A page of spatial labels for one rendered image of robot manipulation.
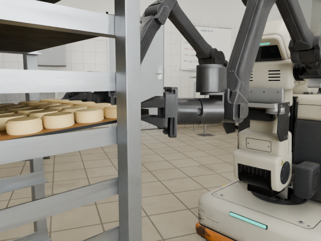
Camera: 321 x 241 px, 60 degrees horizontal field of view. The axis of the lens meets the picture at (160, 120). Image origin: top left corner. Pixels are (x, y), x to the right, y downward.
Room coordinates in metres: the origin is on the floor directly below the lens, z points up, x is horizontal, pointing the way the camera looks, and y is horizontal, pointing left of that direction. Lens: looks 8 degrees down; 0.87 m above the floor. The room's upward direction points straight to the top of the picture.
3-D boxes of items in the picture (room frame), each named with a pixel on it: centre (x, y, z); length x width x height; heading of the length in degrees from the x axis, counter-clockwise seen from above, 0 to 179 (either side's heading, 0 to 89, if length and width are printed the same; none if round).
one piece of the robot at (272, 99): (1.23, -0.42, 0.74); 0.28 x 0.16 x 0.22; 44
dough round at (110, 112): (0.53, 0.08, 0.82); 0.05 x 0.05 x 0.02
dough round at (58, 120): (0.45, 0.17, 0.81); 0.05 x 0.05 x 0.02
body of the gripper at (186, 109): (0.59, -0.04, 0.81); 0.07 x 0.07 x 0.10; 14
